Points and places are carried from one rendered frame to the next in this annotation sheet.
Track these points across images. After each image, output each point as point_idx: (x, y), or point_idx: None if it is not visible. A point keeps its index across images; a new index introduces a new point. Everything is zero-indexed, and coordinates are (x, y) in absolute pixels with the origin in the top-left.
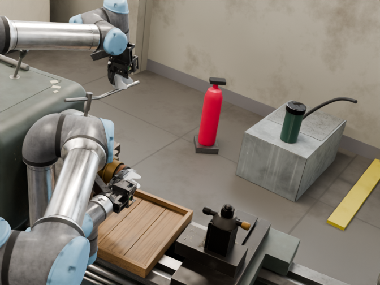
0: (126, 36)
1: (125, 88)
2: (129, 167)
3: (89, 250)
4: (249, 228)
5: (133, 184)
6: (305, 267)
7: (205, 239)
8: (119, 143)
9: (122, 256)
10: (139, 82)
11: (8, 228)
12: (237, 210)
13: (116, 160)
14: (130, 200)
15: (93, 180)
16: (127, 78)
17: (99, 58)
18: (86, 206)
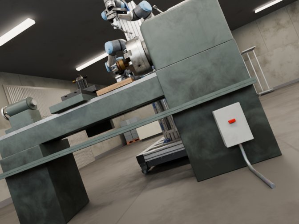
0: (101, 14)
1: (115, 28)
2: (115, 62)
3: (106, 66)
4: (73, 82)
5: (111, 67)
6: (50, 116)
7: (88, 86)
8: (123, 54)
9: None
10: (111, 24)
11: (116, 58)
12: (74, 91)
13: (120, 59)
14: (115, 74)
15: (108, 55)
16: (114, 23)
17: (122, 14)
18: (108, 60)
